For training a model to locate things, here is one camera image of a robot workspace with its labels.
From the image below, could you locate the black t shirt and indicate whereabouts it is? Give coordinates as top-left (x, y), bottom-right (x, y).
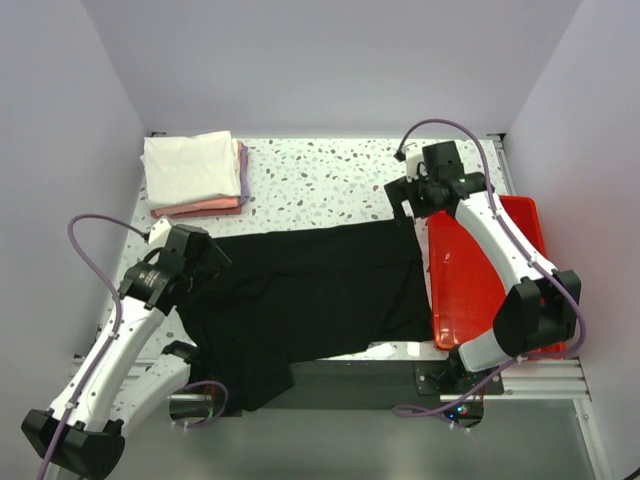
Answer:
top-left (176, 218), bottom-right (433, 411)

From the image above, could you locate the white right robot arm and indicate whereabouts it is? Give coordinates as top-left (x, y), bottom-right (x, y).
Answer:
top-left (384, 141), bottom-right (581, 393)

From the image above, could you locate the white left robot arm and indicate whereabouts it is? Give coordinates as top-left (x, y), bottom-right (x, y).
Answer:
top-left (21, 219), bottom-right (231, 479)

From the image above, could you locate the folded pink t shirt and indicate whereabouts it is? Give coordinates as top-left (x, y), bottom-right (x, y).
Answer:
top-left (150, 139), bottom-right (246, 218)

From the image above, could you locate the folded white t shirt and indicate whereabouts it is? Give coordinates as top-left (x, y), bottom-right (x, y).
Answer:
top-left (141, 131), bottom-right (241, 209)

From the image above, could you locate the folded purple t shirt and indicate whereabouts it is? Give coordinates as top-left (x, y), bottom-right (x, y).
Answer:
top-left (238, 145), bottom-right (250, 205)

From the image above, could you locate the red plastic tray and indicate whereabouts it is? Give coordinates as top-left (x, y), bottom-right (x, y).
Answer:
top-left (427, 196), bottom-right (547, 353)

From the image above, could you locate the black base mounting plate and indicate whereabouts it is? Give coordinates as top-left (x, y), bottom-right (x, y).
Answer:
top-left (167, 357), bottom-right (504, 429)

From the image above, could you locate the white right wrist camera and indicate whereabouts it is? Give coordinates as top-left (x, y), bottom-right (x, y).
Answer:
top-left (405, 154), bottom-right (423, 183)

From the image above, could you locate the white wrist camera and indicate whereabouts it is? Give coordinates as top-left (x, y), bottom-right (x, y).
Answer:
top-left (405, 154), bottom-right (423, 183)
top-left (147, 217), bottom-right (173, 248)

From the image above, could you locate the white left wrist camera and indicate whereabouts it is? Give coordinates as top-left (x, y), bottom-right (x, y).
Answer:
top-left (147, 217), bottom-right (173, 248)

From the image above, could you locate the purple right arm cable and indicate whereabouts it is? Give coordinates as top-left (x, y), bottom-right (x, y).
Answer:
top-left (392, 118), bottom-right (587, 420)

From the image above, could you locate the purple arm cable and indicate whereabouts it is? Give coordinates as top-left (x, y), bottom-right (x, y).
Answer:
top-left (35, 213), bottom-right (151, 480)
top-left (392, 118), bottom-right (587, 420)

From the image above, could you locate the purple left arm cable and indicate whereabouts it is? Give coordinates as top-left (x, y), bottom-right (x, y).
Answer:
top-left (35, 213), bottom-right (151, 480)

